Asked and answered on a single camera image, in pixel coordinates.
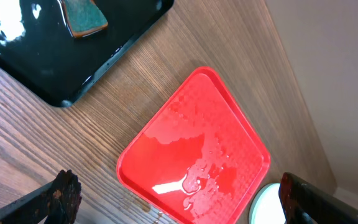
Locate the red plastic tray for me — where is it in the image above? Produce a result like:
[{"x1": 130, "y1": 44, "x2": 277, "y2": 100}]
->
[{"x1": 116, "y1": 67, "x2": 270, "y2": 223}]

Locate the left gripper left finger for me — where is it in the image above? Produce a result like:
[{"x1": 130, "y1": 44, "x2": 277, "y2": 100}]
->
[{"x1": 0, "y1": 170, "x2": 82, "y2": 224}]

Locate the light blue plate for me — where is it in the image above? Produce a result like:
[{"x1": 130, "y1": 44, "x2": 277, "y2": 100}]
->
[{"x1": 249, "y1": 183, "x2": 286, "y2": 224}]

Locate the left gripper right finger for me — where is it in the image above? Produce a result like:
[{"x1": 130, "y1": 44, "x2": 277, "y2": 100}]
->
[{"x1": 278, "y1": 172, "x2": 358, "y2": 224}]

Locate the black rectangular water tray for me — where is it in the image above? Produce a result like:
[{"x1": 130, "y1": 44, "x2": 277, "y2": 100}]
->
[{"x1": 0, "y1": 0, "x2": 174, "y2": 107}]

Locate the green and orange sponge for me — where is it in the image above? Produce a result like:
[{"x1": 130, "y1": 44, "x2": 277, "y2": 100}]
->
[{"x1": 62, "y1": 0, "x2": 108, "y2": 39}]

